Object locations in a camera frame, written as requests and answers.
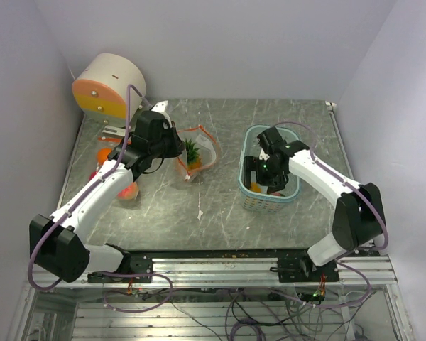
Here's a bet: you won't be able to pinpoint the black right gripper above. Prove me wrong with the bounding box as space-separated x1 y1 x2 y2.
243 156 284 194

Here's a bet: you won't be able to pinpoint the small yellow toy fruit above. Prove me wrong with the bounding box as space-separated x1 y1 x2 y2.
249 182 262 193

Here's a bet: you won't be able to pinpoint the toy pineapple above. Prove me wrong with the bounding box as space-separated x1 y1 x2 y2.
184 139 202 171

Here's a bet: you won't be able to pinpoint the toy peach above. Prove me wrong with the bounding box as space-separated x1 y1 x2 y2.
117 182 139 200

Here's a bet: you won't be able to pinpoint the toy orange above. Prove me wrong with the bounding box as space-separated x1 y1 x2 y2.
96 147 111 166

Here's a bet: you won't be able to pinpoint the red toy apple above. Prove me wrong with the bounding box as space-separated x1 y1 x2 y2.
89 171 97 181

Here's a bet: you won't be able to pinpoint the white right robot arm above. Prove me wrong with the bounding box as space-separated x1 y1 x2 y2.
238 125 388 281

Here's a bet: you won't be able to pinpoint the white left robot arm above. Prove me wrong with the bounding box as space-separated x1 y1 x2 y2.
28 104 185 284

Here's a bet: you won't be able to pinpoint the light blue plastic basket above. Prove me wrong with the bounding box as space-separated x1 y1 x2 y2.
238 124 301 213

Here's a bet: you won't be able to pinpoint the white cylindrical drawer box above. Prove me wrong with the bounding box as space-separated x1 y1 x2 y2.
72 53 146 127

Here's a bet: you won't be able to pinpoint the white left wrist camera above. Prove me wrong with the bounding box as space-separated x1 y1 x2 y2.
151 100 172 126

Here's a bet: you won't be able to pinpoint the small white metal bracket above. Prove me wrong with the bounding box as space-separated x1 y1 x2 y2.
102 125 126 138

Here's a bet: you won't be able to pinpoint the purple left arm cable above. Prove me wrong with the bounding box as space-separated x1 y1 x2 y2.
27 84 152 293

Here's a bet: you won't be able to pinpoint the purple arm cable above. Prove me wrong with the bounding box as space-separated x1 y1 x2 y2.
269 121 390 250
27 84 152 293

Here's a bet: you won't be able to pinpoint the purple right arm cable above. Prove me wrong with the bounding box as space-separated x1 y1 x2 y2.
269 121 390 250

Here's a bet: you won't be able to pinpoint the white corner bracket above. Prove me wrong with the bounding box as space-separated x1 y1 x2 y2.
325 101 337 112

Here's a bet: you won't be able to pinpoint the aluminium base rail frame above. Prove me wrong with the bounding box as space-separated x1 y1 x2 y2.
28 255 398 288

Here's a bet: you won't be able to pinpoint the tangled cables under table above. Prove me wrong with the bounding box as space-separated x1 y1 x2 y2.
102 276 377 341

